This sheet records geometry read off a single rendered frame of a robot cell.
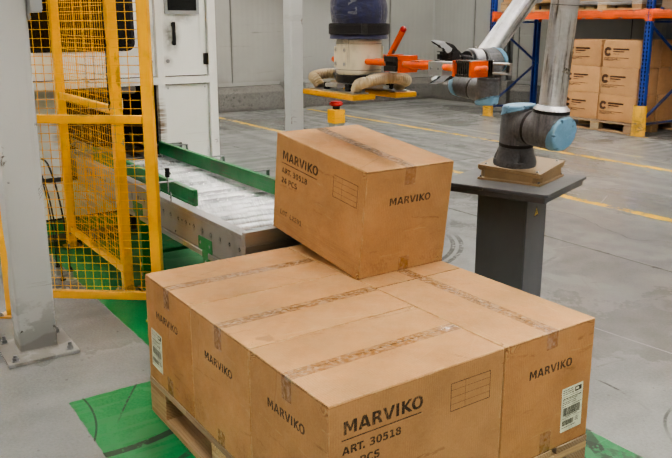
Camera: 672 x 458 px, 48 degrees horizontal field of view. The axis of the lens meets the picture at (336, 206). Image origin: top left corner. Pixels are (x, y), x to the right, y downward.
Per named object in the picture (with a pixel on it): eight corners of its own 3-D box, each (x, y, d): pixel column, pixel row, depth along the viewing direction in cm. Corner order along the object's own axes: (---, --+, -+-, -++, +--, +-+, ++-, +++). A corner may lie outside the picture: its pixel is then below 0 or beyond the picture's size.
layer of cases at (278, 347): (150, 375, 285) (144, 273, 276) (364, 318, 340) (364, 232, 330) (328, 553, 189) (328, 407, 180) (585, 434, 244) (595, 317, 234)
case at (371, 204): (273, 225, 315) (276, 131, 302) (351, 212, 337) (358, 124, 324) (358, 280, 269) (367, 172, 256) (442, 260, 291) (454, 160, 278)
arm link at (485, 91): (482, 102, 303) (485, 71, 300) (503, 107, 294) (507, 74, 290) (465, 103, 298) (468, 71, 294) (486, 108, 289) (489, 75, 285)
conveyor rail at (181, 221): (77, 184, 497) (75, 155, 492) (85, 183, 499) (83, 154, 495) (242, 279, 311) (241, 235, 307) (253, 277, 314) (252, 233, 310)
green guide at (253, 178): (158, 153, 524) (158, 140, 522) (173, 151, 530) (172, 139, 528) (274, 195, 396) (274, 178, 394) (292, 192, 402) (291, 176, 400)
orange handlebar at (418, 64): (313, 62, 304) (313, 53, 304) (373, 60, 321) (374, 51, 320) (477, 75, 230) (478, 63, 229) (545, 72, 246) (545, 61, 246)
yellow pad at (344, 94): (302, 93, 293) (302, 80, 292) (323, 92, 299) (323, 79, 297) (353, 101, 266) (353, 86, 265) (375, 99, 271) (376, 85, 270)
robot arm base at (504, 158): (508, 156, 352) (510, 135, 349) (544, 163, 339) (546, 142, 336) (484, 163, 340) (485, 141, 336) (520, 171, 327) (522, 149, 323)
